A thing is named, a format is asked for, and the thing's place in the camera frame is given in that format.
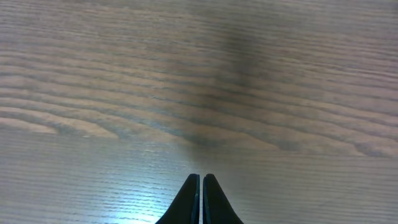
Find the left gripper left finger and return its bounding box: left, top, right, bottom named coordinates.
left=156, top=174, right=200, bottom=224

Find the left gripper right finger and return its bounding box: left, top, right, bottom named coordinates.
left=202, top=174, right=243, bottom=224

